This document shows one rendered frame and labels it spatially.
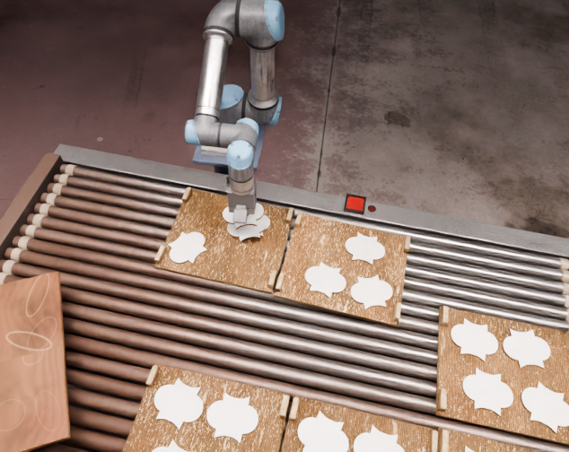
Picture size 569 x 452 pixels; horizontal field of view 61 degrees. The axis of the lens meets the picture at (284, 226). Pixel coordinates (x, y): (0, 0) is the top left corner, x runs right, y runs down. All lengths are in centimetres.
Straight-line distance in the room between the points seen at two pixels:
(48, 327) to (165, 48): 299
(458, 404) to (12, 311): 132
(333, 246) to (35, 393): 100
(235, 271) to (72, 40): 315
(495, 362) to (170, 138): 250
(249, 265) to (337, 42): 289
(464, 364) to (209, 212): 99
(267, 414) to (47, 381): 60
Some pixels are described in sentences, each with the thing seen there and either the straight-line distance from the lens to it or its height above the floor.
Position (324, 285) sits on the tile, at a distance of 161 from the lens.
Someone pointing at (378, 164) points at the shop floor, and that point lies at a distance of 327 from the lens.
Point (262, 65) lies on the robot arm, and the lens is 174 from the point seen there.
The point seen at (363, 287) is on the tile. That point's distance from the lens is 162.
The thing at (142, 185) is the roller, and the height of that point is 91.
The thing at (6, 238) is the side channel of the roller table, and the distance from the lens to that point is 191.
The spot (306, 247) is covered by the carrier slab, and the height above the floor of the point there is 94.
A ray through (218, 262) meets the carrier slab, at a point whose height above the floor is 94.
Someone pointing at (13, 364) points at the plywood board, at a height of 104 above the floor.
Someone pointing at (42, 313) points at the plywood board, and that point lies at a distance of 159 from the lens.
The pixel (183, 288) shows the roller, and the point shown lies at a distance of 164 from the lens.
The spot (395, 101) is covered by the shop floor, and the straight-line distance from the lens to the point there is 376.
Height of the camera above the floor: 236
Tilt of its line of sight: 55 degrees down
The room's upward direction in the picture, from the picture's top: 3 degrees clockwise
